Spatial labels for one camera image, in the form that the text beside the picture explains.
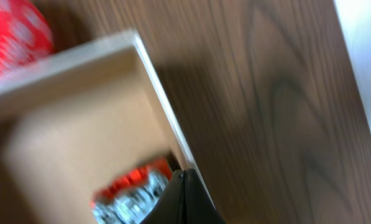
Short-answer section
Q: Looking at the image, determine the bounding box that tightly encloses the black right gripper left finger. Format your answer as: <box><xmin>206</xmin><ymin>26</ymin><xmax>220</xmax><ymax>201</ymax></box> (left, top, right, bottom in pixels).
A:
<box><xmin>141</xmin><ymin>170</ymin><xmax>185</xmax><ymax>224</ymax></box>

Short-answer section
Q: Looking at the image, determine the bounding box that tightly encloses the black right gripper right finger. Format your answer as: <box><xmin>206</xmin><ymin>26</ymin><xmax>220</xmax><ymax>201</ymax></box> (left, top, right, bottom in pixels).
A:
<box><xmin>184</xmin><ymin>169</ymin><xmax>225</xmax><ymax>224</ymax></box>

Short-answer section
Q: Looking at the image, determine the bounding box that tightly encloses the red toy fire truck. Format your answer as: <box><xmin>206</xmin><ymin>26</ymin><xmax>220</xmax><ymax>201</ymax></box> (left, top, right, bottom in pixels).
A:
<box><xmin>91</xmin><ymin>157</ymin><xmax>173</xmax><ymax>224</ymax></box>

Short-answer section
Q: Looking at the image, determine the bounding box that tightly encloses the beige cardboard box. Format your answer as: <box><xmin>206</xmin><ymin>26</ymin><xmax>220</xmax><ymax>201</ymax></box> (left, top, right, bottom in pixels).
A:
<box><xmin>0</xmin><ymin>30</ymin><xmax>216</xmax><ymax>223</ymax></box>

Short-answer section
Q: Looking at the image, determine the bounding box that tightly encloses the red polyhedral die ball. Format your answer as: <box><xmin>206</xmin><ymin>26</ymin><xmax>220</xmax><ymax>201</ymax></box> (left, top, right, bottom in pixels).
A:
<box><xmin>0</xmin><ymin>0</ymin><xmax>53</xmax><ymax>78</ymax></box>

